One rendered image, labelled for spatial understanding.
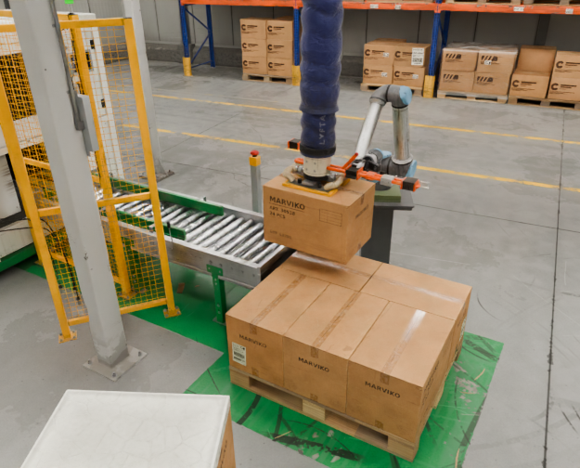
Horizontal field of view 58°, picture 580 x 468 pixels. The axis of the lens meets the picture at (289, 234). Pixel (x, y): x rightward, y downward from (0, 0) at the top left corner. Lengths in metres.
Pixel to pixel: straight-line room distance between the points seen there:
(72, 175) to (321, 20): 1.56
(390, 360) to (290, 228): 1.06
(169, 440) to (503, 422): 2.14
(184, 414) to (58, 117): 1.71
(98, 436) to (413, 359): 1.61
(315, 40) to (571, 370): 2.63
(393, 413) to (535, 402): 1.05
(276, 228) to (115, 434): 1.86
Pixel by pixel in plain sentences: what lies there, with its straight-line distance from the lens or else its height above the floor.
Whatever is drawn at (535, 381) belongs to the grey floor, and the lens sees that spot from 3.77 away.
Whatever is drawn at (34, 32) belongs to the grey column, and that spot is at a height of 2.10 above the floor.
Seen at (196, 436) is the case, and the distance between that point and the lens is 1.86.
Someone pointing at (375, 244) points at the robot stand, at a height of 0.34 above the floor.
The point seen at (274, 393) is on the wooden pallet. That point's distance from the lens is 3.37.
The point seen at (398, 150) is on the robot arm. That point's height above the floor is 1.15.
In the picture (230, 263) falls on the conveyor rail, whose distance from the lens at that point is 3.57.
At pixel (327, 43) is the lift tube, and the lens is 2.99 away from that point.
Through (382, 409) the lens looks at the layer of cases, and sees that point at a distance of 2.93.
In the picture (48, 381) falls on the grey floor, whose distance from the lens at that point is 3.83.
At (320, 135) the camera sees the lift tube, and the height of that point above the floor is 1.47.
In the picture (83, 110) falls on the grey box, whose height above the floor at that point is 1.70.
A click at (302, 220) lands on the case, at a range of 3.24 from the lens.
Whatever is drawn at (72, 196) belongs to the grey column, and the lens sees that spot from 3.10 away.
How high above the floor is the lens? 2.41
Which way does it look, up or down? 28 degrees down
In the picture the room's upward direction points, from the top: 1 degrees counter-clockwise
